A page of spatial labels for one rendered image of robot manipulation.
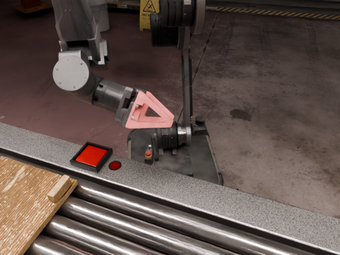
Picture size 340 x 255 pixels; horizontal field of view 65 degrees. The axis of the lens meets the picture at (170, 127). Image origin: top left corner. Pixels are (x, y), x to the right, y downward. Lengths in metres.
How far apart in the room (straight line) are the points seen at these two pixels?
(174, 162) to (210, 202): 0.98
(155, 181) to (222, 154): 1.42
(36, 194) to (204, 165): 1.11
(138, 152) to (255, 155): 0.88
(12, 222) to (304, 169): 1.83
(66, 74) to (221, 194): 0.41
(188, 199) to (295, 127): 1.91
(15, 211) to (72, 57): 0.34
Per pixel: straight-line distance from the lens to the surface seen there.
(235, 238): 0.58
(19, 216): 0.64
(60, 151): 0.77
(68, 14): 0.52
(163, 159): 1.60
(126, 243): 0.57
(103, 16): 4.19
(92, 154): 0.71
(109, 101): 0.51
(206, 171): 1.57
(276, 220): 0.63
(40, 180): 0.69
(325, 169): 2.18
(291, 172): 2.05
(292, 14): 5.12
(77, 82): 0.46
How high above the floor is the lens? 1.42
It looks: 40 degrees down
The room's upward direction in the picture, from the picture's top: straight up
